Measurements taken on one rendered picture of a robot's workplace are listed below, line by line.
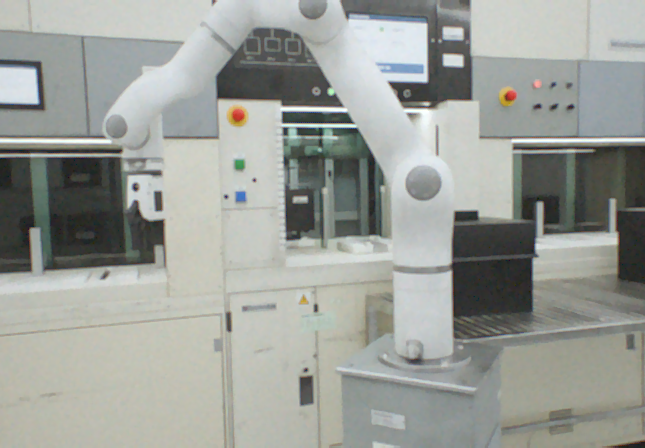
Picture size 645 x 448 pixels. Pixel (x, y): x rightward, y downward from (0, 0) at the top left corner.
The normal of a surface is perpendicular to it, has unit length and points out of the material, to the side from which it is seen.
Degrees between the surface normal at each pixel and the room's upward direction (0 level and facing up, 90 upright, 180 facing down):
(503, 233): 90
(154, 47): 90
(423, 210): 126
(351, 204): 90
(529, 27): 90
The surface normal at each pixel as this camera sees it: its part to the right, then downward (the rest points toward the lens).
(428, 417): -0.47, 0.07
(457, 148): 0.29, 0.06
